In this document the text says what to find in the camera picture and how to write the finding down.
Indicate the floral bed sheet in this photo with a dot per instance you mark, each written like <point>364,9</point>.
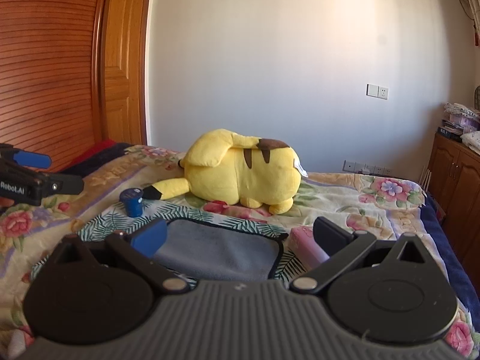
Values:
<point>384,206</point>

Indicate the yellow Pikachu plush toy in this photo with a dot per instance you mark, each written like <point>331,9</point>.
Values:
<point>226,166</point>

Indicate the dark blue blanket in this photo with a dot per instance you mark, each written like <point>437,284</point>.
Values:
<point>457,276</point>

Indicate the wall power strip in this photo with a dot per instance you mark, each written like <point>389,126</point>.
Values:
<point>366,169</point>

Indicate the blue cylindrical can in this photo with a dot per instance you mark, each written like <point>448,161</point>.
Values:
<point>132,199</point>

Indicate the folded white floral cloth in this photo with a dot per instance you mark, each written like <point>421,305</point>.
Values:
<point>472,141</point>

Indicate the red cloth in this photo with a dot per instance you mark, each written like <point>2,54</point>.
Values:
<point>97,148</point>

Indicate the wooden cabinet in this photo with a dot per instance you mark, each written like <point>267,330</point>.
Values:
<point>455,185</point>

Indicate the white wall switch socket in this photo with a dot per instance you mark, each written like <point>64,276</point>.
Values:
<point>377,91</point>

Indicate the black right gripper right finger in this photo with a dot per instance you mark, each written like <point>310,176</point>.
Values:
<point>345,250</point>

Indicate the grey microfibre towel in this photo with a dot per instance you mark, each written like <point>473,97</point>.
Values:
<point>207,251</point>

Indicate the wooden slatted wardrobe door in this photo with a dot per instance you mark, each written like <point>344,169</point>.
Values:
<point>49,76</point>

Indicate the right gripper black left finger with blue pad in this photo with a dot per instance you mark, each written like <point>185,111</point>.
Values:
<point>134,253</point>

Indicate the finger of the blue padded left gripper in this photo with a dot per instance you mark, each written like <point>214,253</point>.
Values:
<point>31,159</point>

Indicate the pink tissue pack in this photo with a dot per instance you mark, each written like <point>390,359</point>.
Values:
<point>302,243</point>

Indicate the palm leaf print cloth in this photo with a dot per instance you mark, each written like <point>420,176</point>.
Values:
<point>115,218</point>

